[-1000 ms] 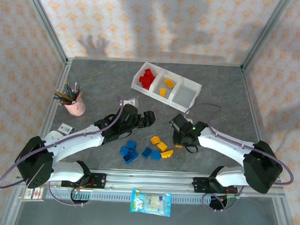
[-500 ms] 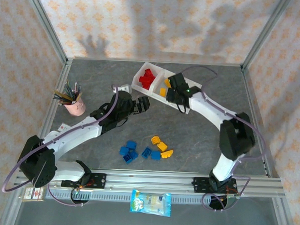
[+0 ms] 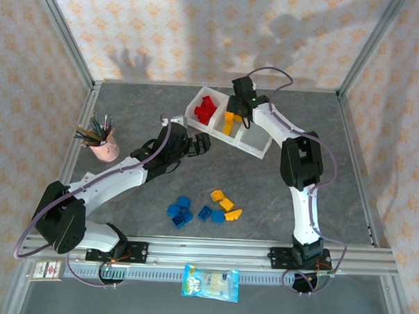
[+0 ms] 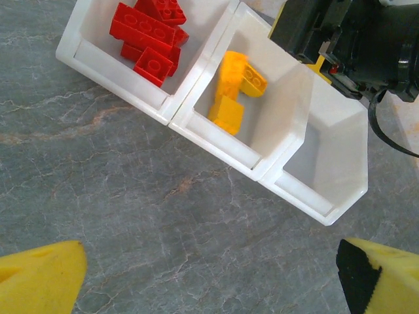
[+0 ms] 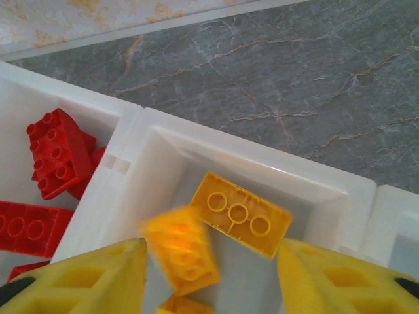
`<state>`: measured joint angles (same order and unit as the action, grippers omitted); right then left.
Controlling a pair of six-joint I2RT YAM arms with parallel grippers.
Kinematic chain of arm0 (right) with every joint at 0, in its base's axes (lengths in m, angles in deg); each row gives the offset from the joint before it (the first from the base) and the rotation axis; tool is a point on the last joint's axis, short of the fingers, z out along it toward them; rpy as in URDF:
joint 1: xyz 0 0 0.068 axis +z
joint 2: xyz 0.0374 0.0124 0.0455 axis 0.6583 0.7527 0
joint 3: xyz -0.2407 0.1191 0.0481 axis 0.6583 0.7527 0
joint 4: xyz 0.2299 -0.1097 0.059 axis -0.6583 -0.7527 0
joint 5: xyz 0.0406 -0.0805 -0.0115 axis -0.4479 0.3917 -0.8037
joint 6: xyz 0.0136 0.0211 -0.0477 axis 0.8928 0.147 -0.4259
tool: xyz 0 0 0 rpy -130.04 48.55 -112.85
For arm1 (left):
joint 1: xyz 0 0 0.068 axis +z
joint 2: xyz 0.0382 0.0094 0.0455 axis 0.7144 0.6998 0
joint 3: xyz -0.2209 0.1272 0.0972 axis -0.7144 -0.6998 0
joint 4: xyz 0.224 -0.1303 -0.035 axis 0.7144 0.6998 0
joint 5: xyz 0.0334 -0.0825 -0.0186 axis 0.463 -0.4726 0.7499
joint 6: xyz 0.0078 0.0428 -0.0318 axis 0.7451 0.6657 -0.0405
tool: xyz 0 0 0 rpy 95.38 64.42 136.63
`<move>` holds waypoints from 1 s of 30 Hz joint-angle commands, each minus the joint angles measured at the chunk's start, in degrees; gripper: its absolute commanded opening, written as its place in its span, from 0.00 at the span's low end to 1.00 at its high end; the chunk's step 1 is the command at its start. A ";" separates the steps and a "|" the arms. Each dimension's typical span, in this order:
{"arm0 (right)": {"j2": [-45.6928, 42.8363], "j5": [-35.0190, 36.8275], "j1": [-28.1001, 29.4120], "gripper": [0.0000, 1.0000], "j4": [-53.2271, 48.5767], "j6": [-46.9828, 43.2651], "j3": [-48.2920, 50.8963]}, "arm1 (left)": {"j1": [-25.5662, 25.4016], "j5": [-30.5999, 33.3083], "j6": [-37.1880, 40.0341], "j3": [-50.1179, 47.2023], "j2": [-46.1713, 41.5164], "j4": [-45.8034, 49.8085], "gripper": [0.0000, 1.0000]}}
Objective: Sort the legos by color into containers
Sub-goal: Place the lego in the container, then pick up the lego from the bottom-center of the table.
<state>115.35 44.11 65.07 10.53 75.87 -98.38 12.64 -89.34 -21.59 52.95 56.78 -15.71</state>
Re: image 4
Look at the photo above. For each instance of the black-yellow left gripper right finger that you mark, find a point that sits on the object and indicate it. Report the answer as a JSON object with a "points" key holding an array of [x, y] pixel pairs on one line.
{"points": [[393, 284]]}

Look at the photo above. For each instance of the finger of the black-yellow right gripper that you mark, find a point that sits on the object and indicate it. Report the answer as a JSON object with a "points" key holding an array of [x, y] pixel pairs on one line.
{"points": [[329, 42], [294, 29]]}

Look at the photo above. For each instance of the black-yellow left gripper left finger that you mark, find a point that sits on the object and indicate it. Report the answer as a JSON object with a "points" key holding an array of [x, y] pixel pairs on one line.
{"points": [[36, 281]]}

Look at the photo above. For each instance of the yellow lego brick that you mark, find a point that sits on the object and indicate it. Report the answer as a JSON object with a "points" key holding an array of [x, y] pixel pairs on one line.
{"points": [[253, 80], [230, 73], [227, 114]]}

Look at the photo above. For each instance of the long red lego brick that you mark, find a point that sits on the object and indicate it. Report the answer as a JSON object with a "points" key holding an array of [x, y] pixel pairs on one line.
{"points": [[140, 27]]}

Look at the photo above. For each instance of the white plastic bin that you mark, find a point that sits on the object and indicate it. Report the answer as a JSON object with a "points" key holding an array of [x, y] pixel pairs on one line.
{"points": [[334, 157], [281, 98], [98, 59]]}

